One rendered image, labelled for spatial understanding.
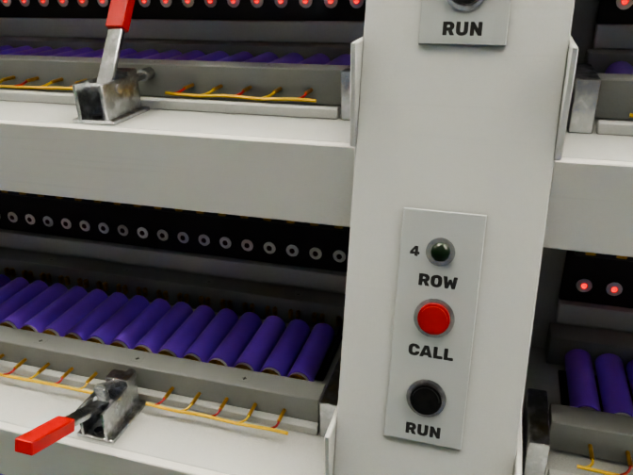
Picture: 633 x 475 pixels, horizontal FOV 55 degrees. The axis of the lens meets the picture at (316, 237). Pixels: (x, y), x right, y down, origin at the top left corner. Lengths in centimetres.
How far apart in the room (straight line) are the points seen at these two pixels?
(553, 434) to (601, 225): 15
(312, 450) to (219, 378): 8
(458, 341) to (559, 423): 11
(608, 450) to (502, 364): 12
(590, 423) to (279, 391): 19
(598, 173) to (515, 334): 8
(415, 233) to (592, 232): 8
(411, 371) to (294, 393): 11
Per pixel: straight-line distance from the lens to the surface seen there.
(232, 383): 42
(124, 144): 36
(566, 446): 42
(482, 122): 30
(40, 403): 48
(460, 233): 30
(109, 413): 42
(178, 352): 47
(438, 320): 31
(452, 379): 32
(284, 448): 40
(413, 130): 30
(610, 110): 38
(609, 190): 31
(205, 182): 35
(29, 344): 50
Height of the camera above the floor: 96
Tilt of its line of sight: 10 degrees down
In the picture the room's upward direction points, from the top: 3 degrees clockwise
